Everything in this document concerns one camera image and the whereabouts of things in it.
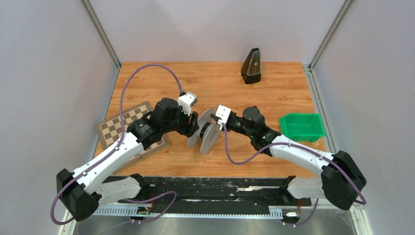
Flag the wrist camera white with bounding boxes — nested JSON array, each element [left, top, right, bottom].
[[177, 92, 198, 116], [214, 105, 231, 125]]

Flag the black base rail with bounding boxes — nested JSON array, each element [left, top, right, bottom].
[[132, 174, 311, 215]]

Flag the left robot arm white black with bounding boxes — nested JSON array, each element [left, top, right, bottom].
[[50, 93, 199, 221]]

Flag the white plastic cable spool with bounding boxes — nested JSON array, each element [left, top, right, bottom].
[[187, 109, 221, 155]]

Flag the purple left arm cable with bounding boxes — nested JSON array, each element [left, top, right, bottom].
[[49, 64, 184, 226]]

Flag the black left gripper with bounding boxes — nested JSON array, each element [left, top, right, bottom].
[[162, 103, 200, 138]]

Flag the black metronome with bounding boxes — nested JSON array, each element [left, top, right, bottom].
[[241, 47, 261, 84]]

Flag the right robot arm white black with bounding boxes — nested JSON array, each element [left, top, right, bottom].
[[213, 105, 367, 211]]

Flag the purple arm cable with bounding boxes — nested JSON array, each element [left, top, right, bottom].
[[222, 124, 368, 206], [49, 64, 184, 226]]

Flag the wooden chessboard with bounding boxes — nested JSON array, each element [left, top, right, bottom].
[[95, 101, 170, 172]]

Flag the green plastic bin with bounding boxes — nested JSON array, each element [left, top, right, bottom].
[[279, 113, 326, 142]]

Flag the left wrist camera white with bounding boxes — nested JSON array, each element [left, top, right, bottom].
[[177, 92, 198, 116]]

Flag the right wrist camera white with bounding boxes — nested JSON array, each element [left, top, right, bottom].
[[214, 105, 231, 125]]

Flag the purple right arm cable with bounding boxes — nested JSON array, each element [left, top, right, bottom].
[[222, 124, 368, 206]]

